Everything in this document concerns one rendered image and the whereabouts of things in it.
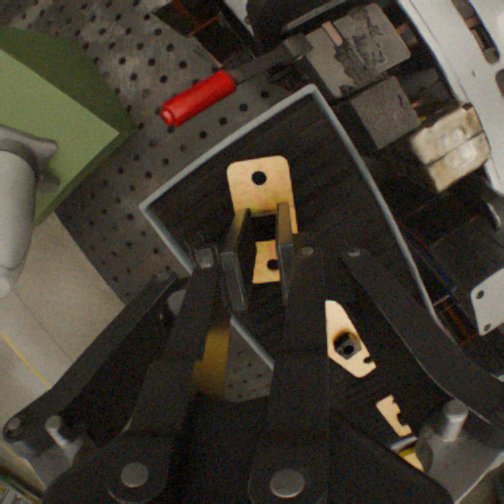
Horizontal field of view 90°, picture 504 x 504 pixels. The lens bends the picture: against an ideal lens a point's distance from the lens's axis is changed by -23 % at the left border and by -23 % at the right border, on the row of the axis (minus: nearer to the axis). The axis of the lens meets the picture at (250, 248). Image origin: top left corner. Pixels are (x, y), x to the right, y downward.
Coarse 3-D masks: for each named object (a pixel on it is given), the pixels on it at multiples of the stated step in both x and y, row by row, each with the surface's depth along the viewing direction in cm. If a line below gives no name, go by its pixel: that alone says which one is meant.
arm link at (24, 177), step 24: (0, 168) 38; (24, 168) 43; (0, 192) 36; (24, 192) 41; (0, 216) 35; (24, 216) 40; (0, 240) 35; (24, 240) 40; (0, 264) 35; (24, 264) 43; (0, 288) 37
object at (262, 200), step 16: (256, 160) 19; (272, 160) 19; (240, 176) 20; (272, 176) 20; (288, 176) 20; (240, 192) 20; (256, 192) 20; (272, 192) 20; (288, 192) 20; (240, 208) 21; (256, 208) 21; (272, 208) 21; (256, 224) 20; (272, 224) 20; (256, 240) 21; (272, 240) 20; (256, 256) 22; (272, 256) 22; (256, 272) 22; (272, 272) 22
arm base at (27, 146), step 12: (0, 132) 40; (12, 132) 42; (24, 132) 45; (0, 144) 40; (12, 144) 42; (24, 144) 45; (36, 144) 47; (48, 144) 48; (24, 156) 44; (36, 156) 48; (48, 156) 50; (36, 168) 48; (36, 180) 49; (48, 180) 53; (48, 192) 55
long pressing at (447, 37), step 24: (408, 0) 26; (432, 0) 25; (480, 0) 24; (408, 24) 28; (432, 24) 27; (456, 24) 26; (432, 48) 28; (456, 48) 27; (456, 72) 29; (480, 72) 28; (456, 96) 30; (480, 96) 29; (480, 168) 34
